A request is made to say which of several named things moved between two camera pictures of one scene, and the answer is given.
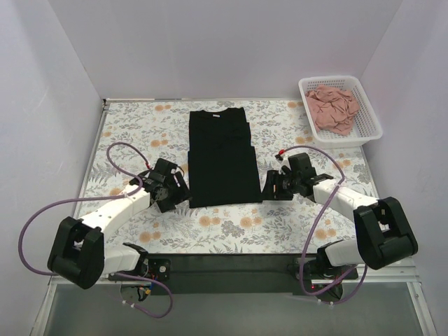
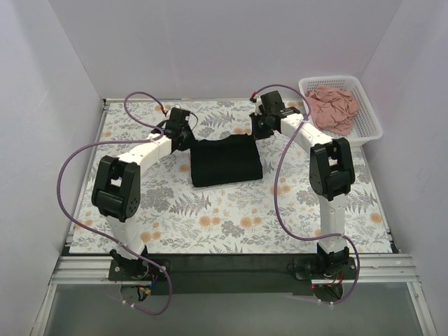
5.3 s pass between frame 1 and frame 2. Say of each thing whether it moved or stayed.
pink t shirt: stayed
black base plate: stayed
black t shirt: moved
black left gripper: moved
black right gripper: moved
